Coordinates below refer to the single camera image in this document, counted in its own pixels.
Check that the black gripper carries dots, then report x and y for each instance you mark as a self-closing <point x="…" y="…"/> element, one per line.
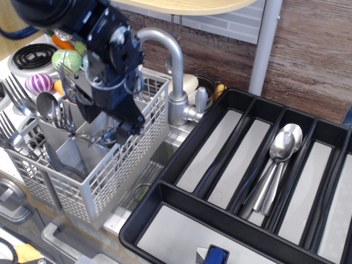
<point x="93" y="98"/>

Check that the big steel spoon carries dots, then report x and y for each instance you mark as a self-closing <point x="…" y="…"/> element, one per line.
<point x="103" y="131"/>

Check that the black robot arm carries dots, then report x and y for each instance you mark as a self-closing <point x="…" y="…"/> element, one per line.
<point x="114" y="53"/>

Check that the grey plastic cutlery basket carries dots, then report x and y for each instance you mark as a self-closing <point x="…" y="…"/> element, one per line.
<point x="108" y="173"/>

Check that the large spoon front compartment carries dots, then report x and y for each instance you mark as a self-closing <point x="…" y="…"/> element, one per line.
<point x="58" y="165"/>

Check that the steel spoon bowl left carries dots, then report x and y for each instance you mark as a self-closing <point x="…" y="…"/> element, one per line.
<point x="47" y="105"/>

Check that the steel spoon in tray front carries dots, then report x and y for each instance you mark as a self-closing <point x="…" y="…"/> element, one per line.
<point x="281" y="149"/>

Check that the steel spoon in tray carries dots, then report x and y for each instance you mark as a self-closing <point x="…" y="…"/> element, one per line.
<point x="281" y="149"/>
<point x="246" y="209"/>

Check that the black cutlery tray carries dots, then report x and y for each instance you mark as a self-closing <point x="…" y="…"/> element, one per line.
<point x="196" y="200"/>

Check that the steel spoon in tray back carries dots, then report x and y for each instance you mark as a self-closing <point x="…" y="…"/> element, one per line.
<point x="246" y="209"/>

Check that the small steel fork centre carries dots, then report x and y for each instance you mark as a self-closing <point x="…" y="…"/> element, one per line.
<point x="63" y="120"/>

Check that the steel fork back compartment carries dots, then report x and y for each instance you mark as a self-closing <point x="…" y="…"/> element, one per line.
<point x="67" y="86"/>

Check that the green toy cabbage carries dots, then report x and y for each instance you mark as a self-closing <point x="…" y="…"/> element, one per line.
<point x="70" y="58"/>

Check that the silver kitchen faucet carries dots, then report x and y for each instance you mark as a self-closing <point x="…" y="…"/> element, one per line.
<point x="179" y="110"/>

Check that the purple striped toy onion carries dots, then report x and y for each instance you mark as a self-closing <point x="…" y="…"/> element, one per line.
<point x="38" y="83"/>

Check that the steel fork far left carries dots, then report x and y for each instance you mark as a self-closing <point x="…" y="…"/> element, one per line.
<point x="20" y="99"/>

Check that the orange toy carrot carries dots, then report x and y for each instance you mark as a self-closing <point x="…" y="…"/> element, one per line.
<point x="65" y="45"/>

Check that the white toy food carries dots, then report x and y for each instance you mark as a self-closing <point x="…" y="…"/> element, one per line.
<point x="190" y="83"/>

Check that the hanging perforated steel ladle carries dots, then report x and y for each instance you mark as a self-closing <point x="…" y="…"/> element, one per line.
<point x="62" y="35"/>

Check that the black coil stove burner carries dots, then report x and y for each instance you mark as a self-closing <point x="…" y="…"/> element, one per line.
<point x="33" y="56"/>

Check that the steel fork lower left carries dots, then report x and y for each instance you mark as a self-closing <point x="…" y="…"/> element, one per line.
<point x="13" y="137"/>

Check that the small steel pot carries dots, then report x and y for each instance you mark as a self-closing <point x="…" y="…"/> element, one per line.
<point x="210" y="87"/>

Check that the round wooden shelf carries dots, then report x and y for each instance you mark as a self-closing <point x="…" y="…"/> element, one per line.
<point x="189" y="7"/>

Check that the blue clip object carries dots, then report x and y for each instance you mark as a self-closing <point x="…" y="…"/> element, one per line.
<point x="211" y="255"/>

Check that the white metal pole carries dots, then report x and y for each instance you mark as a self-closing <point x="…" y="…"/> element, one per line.
<point x="270" y="19"/>

